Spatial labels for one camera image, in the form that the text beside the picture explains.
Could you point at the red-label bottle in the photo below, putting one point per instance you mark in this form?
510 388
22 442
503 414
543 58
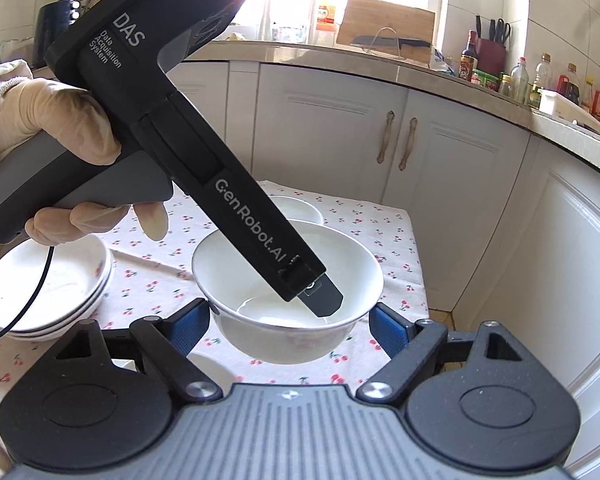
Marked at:
325 10

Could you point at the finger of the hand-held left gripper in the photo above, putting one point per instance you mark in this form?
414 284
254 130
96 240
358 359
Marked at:
325 302

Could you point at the glass container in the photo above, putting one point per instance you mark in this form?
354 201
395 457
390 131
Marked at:
287 32

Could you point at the white crumpled plastic bag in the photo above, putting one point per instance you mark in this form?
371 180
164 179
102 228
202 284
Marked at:
440 60

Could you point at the black appliance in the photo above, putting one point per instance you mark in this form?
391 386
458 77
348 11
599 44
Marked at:
55 20

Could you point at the person's left hand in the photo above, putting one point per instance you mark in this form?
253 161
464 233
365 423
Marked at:
55 110

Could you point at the cherry-print tablecloth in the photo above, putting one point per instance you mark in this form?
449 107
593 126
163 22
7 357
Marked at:
150 280

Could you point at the dark sauce bottle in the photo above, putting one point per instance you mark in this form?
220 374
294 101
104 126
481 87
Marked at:
469 57

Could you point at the slim yellow-cap bottle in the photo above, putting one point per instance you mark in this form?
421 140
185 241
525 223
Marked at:
587 92

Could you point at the small glass jar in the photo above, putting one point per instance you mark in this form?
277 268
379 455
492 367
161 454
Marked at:
505 85

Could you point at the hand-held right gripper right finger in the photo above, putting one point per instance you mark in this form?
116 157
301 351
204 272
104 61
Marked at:
387 330

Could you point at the green red packet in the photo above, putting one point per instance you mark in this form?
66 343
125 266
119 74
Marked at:
485 80

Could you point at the small green bottle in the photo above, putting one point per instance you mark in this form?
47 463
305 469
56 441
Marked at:
534 95

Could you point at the person's left forearm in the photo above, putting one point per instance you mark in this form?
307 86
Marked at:
0 80

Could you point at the clear plastic bottle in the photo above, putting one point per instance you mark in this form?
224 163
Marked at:
519 77

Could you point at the red sauce bottle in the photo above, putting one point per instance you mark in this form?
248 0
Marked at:
569 85

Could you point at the stained white fruit-print plate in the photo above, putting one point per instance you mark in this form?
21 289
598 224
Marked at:
55 275

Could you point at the dark red knife block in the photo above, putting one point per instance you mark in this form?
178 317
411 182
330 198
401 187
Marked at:
490 55

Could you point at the wooden cutting board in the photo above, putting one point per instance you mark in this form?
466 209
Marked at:
387 20

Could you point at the clear yellow-cap bottle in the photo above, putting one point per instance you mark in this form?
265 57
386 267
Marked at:
544 72

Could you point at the white plastic tray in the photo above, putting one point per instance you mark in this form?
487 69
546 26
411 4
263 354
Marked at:
570 110

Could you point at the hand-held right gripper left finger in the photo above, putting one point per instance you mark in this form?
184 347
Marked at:
192 325

